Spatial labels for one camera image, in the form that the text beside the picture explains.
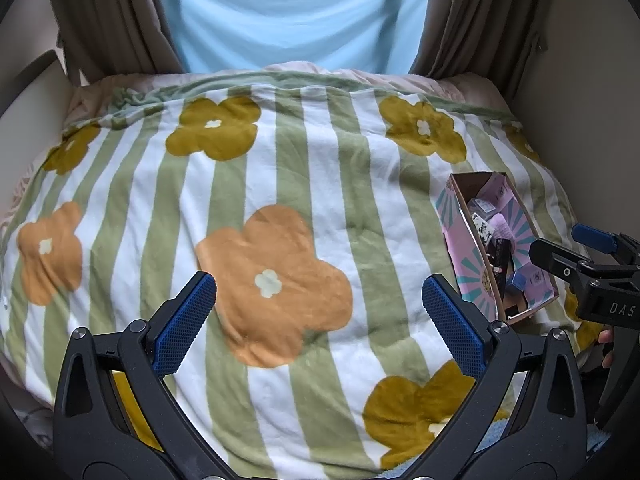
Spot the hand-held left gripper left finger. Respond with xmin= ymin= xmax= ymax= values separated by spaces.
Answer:
xmin=52 ymin=270 xmax=236 ymax=480

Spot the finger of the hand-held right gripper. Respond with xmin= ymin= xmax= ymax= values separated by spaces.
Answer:
xmin=571 ymin=223 xmax=640 ymax=266
xmin=528 ymin=237 xmax=601 ymax=286

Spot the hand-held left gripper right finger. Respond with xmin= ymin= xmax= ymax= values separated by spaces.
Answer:
xmin=400 ymin=273 xmax=587 ymax=480

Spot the long black case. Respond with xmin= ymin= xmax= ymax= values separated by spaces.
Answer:
xmin=487 ymin=237 xmax=513 ymax=281

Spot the white patterned packet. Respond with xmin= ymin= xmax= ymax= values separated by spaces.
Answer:
xmin=471 ymin=212 xmax=496 ymax=248

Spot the pink printed cardboard box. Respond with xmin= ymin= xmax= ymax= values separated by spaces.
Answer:
xmin=435 ymin=171 xmax=561 ymax=323

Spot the person's right hand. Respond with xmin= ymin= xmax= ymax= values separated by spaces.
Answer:
xmin=598 ymin=329 xmax=616 ymax=370

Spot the light blue fluffy cloth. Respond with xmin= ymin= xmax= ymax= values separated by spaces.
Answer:
xmin=470 ymin=412 xmax=611 ymax=480

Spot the grey patterned cloth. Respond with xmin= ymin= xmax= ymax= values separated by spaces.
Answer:
xmin=12 ymin=395 xmax=57 ymax=453

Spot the striped floral blanket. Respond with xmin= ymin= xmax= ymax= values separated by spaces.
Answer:
xmin=0 ymin=70 xmax=581 ymax=478

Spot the brown curtain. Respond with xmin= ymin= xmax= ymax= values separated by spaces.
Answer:
xmin=407 ymin=0 xmax=548 ymax=98
xmin=45 ymin=0 xmax=183 ymax=86

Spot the white bedside board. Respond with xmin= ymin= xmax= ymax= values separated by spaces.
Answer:
xmin=0 ymin=50 xmax=76 ymax=131

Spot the light blue sheet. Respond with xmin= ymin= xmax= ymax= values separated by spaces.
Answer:
xmin=155 ymin=0 xmax=436 ymax=76

